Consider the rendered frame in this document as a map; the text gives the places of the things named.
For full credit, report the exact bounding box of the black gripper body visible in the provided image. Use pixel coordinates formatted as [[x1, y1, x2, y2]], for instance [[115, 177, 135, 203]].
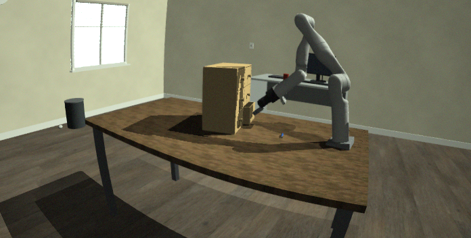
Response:
[[257, 83, 286, 108]]

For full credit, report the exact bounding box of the tan wooden chest of drawers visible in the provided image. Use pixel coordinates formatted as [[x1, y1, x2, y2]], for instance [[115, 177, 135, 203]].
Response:
[[202, 63, 252, 135]]

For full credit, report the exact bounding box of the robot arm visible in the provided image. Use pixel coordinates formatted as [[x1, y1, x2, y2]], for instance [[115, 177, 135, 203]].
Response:
[[280, 14, 351, 143]]

